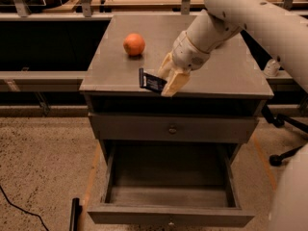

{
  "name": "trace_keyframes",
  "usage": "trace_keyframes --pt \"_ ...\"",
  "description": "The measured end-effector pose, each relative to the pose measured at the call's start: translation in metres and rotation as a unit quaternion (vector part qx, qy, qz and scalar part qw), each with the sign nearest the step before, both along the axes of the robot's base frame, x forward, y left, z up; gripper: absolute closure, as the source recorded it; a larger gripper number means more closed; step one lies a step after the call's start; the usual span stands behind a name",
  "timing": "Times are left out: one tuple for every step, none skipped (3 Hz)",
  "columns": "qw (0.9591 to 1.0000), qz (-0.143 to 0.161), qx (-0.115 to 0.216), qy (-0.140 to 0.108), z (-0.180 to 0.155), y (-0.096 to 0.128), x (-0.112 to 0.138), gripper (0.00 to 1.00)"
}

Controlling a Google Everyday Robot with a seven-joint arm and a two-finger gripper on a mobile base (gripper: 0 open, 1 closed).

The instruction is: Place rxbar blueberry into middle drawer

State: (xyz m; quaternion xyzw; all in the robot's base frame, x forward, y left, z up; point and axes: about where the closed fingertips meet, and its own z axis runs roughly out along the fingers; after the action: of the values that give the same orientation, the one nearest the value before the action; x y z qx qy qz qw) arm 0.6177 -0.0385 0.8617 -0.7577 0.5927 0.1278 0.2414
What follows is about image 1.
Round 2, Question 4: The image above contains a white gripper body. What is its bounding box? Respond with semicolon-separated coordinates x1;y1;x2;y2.
171;31;210;70

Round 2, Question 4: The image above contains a black floor cable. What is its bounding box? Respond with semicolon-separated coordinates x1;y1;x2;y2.
0;184;51;231

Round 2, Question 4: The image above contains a closed grey top drawer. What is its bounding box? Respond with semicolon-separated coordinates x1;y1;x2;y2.
90;113;258;143

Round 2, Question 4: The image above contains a black office chair base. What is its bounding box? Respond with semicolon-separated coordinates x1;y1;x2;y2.
261;105;308;167

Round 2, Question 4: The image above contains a black bar on floor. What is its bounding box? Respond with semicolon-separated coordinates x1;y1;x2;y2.
69;198;82;231

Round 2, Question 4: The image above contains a dark blue rxbar wrapper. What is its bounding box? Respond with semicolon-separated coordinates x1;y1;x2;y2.
139;68;167;94

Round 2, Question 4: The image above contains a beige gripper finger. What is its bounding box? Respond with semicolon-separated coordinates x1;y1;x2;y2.
162;67;191;97
158;53;172;79

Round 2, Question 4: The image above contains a grey wooden drawer cabinet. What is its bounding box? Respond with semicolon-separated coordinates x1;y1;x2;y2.
79;13;274;166

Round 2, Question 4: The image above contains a clear hand sanitizer bottle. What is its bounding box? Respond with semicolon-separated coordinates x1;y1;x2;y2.
263;59;280;77

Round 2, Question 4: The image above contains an orange fruit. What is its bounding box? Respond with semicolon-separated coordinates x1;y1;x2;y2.
123;33;145;57

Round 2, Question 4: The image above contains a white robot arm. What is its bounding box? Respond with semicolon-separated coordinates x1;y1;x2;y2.
158;0;308;231

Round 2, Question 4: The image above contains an open grey middle drawer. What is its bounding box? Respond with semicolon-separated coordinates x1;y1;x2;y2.
88;142;254;227

